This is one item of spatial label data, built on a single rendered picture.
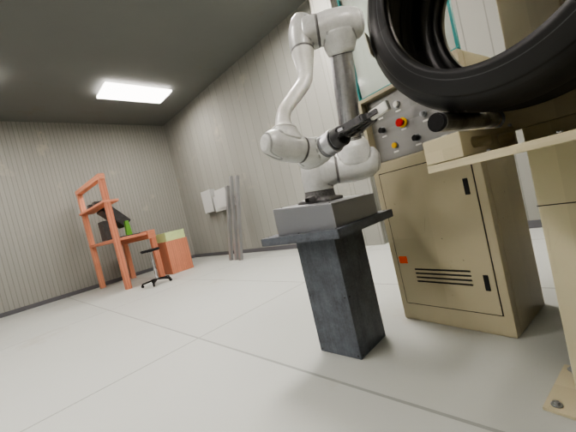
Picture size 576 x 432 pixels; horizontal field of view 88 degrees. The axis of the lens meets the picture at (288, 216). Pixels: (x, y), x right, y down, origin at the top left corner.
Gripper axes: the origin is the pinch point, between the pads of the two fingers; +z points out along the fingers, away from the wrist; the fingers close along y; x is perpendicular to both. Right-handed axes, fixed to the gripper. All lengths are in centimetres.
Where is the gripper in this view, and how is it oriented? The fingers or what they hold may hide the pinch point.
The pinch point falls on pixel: (379, 110)
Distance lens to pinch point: 103.5
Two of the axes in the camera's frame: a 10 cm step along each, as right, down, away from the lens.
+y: 7.9, -2.0, 5.8
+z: 5.3, -2.4, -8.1
